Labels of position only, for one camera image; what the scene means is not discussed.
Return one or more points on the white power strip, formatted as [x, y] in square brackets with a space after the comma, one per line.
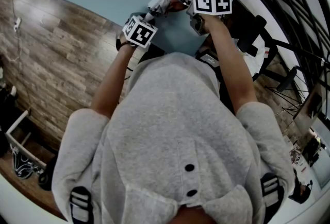
[17, 24]

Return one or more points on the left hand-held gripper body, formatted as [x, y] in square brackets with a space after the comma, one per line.
[140, 33]

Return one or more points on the black waist box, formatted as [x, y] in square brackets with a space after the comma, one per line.
[206, 58]

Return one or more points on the black bicycle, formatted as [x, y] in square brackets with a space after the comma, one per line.
[286, 78]

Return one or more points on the person's right forearm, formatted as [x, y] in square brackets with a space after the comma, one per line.
[232, 68]

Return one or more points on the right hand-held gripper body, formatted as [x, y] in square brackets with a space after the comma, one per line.
[211, 2]

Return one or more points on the grey hooded sweatshirt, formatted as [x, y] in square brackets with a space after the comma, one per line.
[170, 120]

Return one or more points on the person's left forearm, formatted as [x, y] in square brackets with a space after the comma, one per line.
[111, 84]

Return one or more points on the white plastic bag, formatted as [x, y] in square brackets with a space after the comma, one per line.
[255, 60]

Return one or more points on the white shelf frame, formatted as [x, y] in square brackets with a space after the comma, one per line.
[16, 122]

